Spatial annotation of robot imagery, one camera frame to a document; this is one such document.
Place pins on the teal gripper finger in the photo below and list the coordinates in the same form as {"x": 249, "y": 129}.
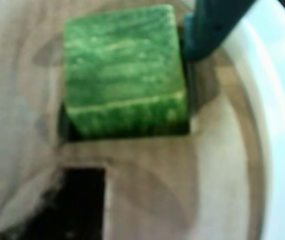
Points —
{"x": 207, "y": 30}

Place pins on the green wooden cube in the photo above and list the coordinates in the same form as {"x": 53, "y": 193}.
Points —
{"x": 122, "y": 70}

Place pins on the white round sorter container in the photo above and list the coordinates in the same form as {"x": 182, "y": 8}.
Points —
{"x": 282, "y": 100}

